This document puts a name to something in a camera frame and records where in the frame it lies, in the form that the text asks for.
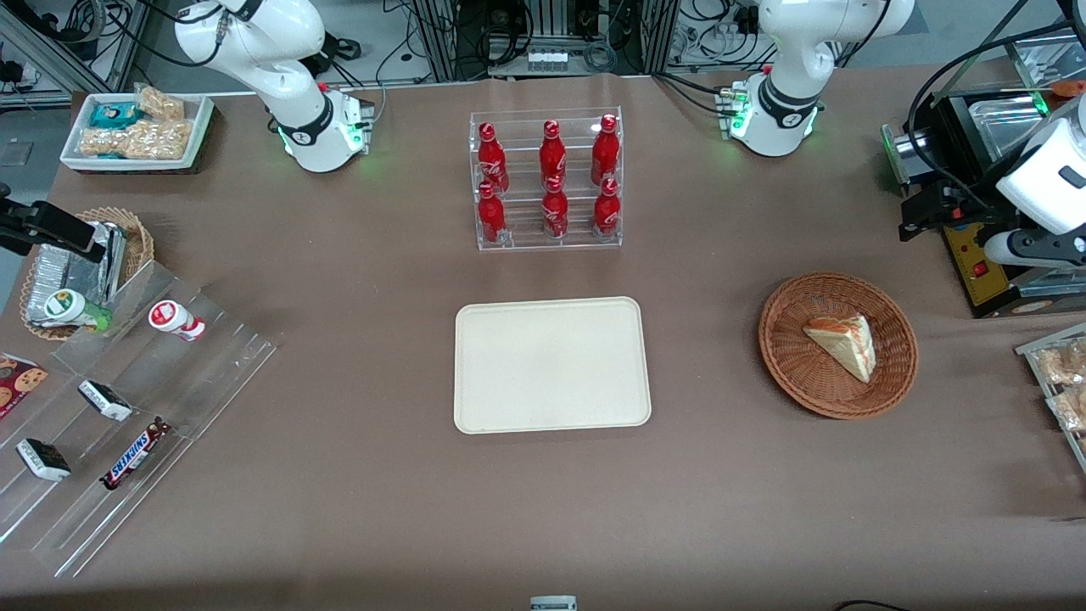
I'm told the clear acrylic stepped shelf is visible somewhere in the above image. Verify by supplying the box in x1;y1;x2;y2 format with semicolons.
0;259;278;580

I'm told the black white snack bar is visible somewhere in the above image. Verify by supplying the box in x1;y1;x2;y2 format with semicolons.
16;437;73;483
77;379;134;423

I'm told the clear rice cracker bag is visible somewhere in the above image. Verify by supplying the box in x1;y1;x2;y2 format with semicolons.
1036;339;1086;388
1047;386;1086;435

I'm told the triangle sandwich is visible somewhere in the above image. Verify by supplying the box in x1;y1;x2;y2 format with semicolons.
803;314;877;384

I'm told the cream plastic tray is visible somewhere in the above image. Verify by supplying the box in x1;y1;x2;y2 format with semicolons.
454;296;652;435

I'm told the small clear peanut snack bag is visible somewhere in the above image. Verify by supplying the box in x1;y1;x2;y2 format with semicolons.
136;85;187;122

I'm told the silver foil packet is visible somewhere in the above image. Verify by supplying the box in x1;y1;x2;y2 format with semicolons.
25;221;129;328

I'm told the brown snickers bar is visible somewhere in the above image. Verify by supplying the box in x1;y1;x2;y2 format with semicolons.
99;417;173;491

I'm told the light wicker basket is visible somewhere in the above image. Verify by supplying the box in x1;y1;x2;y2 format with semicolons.
20;207;156;342

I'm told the brown round wicker basket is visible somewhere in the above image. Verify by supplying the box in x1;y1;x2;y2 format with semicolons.
758;272;920;421

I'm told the aluminium frame rack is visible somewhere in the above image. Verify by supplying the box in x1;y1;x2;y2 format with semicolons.
411;0;680;81

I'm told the red cola bottle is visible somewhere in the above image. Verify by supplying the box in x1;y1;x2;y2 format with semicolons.
540;120;568;188
592;177;621;237
541;177;570;239
477;182;508;244
591;114;620;186
478;122;510;194

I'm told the red capped yogurt bottle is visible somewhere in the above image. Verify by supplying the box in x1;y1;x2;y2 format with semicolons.
148;300;207;343

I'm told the green capped yogurt bottle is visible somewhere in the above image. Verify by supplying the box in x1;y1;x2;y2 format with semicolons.
43;289;114;333

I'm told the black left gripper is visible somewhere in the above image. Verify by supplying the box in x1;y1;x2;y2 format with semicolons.
899;181;1016;244

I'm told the grey tray with snacks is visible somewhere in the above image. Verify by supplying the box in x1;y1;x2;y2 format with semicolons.
1015;322;1086;474

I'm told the large clear peanut snack bag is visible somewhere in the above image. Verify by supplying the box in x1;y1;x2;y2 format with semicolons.
80;119;195;161

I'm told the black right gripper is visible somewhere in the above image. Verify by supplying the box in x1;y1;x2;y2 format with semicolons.
0;182;98;255

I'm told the red cookie package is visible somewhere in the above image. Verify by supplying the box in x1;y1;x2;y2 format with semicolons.
0;354;50;419

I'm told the teal snack packet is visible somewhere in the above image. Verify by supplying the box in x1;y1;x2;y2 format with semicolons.
89;102;142;129

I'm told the white plastic snack bin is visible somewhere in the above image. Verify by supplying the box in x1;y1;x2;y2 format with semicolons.
59;92;216;174

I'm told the black metal machine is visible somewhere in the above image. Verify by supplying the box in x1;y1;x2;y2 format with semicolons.
881;38;1086;320

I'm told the yellow control panel box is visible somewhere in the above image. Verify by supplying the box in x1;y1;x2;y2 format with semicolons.
943;222;1022;320

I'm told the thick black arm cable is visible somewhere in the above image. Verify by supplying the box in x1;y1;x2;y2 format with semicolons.
906;19;1086;213

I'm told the clear acrylic bottle rack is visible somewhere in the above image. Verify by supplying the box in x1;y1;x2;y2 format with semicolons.
469;107;624;252

